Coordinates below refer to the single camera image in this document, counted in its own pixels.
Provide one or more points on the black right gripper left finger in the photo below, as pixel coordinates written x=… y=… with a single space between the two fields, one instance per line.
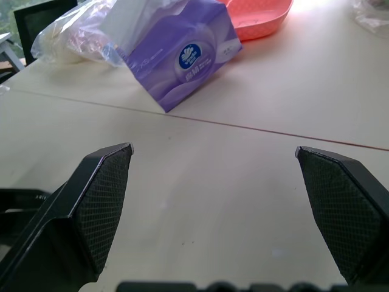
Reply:
x=91 y=213

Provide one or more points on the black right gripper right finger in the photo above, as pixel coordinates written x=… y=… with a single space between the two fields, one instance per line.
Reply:
x=343 y=210

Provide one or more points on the clear plastic bag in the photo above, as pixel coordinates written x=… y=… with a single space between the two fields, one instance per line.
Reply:
x=76 y=36

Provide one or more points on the purple tissue pack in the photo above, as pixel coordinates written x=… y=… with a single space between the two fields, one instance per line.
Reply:
x=185 y=57

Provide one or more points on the black chair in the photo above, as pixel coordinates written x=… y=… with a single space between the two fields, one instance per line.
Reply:
x=33 y=27

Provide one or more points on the crumpled clear plastic wrap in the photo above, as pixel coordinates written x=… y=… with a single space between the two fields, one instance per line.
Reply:
x=372 y=15

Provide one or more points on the pink plastic basket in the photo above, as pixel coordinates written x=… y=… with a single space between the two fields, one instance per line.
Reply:
x=258 y=18

